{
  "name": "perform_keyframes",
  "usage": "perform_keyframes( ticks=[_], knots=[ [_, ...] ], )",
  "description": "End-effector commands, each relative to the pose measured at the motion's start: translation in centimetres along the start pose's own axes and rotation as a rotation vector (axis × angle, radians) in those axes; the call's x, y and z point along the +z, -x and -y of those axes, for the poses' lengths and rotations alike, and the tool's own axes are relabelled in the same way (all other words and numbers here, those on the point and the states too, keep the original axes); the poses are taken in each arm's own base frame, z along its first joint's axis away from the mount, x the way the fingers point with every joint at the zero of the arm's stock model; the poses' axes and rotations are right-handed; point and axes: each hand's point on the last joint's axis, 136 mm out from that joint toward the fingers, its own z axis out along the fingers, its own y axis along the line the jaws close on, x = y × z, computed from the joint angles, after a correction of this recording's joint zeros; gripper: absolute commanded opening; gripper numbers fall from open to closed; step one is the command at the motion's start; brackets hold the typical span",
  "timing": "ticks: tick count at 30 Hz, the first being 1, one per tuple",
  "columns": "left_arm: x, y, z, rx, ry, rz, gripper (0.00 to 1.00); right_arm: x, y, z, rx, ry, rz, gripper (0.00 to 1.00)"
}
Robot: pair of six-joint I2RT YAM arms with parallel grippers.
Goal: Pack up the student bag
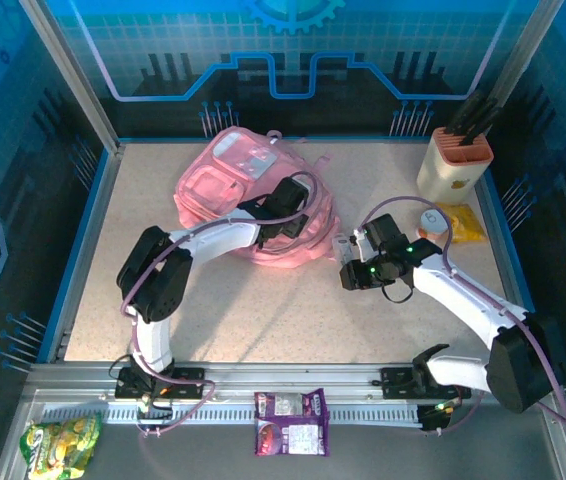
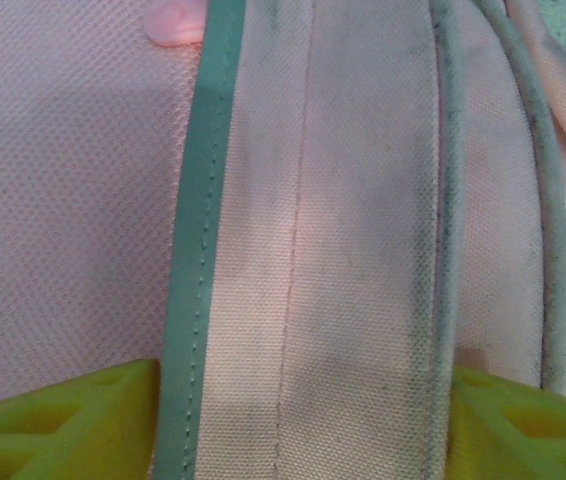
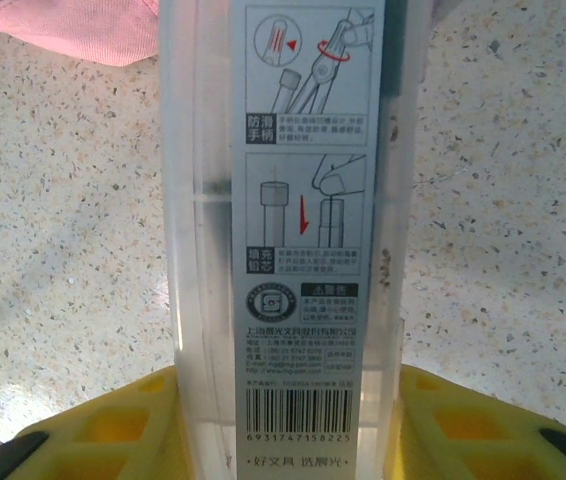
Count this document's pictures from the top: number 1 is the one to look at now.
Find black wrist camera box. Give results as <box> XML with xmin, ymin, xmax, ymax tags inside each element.
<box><xmin>273</xmin><ymin>176</ymin><xmax>311</xmax><ymax>215</ymax></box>
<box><xmin>364</xmin><ymin>213</ymin><xmax>405</xmax><ymax>250</ymax></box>

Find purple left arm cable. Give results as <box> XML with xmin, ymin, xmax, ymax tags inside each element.
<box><xmin>121</xmin><ymin>171</ymin><xmax>320</xmax><ymax>439</ymax></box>

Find cream knife block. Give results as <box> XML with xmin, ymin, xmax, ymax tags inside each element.
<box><xmin>415</xmin><ymin>126</ymin><xmax>494</xmax><ymax>209</ymax></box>

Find white slotted cable duct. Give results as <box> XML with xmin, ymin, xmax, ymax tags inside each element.
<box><xmin>42</xmin><ymin>403</ymin><xmax>424</xmax><ymax>426</ymax></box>

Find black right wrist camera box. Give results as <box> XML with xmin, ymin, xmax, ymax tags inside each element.
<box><xmin>364</xmin><ymin>213</ymin><xmax>405</xmax><ymax>250</ymax></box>

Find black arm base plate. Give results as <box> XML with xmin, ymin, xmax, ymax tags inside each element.
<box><xmin>114</xmin><ymin>367</ymin><xmax>207</xmax><ymax>400</ymax></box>
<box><xmin>380</xmin><ymin>366</ymin><xmax>473</xmax><ymax>400</ymax></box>

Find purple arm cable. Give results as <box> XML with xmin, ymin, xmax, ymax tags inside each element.
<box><xmin>357</xmin><ymin>195</ymin><xmax>566</xmax><ymax>436</ymax></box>
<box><xmin>121</xmin><ymin>171</ymin><xmax>320</xmax><ymax>439</ymax></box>

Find small white printed box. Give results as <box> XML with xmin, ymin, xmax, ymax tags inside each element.
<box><xmin>331</xmin><ymin>236</ymin><xmax>353</xmax><ymax>264</ymax></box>

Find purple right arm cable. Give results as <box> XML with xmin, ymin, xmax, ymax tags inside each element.
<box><xmin>357</xmin><ymin>195</ymin><xmax>566</xmax><ymax>436</ymax></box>

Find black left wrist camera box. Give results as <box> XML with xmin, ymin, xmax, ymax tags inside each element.
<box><xmin>273</xmin><ymin>176</ymin><xmax>311</xmax><ymax>215</ymax></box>

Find pink student backpack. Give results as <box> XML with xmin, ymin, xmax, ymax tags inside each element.
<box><xmin>172</xmin><ymin>125</ymin><xmax>342</xmax><ymax>270</ymax></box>

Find green yellow snack bag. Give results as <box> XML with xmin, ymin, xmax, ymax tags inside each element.
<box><xmin>19</xmin><ymin>412</ymin><xmax>103</xmax><ymax>480</ymax></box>

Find aluminium frame post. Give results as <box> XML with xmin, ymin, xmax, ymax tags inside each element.
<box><xmin>491</xmin><ymin>0</ymin><xmax>565</xmax><ymax>117</ymax></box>
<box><xmin>17</xmin><ymin>0</ymin><xmax>123</xmax><ymax>154</ymax></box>

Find purple snack bag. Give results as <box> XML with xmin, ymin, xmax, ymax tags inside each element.
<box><xmin>254</xmin><ymin>388</ymin><xmax>331</xmax><ymax>457</ymax></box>

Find black handled knife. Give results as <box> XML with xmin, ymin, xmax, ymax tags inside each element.
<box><xmin>462</xmin><ymin>107</ymin><xmax>505</xmax><ymax>147</ymax></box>
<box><xmin>443</xmin><ymin>89</ymin><xmax>487</xmax><ymax>136</ymax></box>
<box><xmin>457</xmin><ymin>99</ymin><xmax>499</xmax><ymax>141</ymax></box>

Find aluminium frame rail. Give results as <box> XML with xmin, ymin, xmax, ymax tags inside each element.
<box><xmin>27</xmin><ymin>362</ymin><xmax>559</xmax><ymax>401</ymax></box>

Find thin black cable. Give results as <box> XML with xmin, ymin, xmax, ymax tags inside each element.
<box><xmin>379</xmin><ymin>279</ymin><xmax>415</xmax><ymax>305</ymax></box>

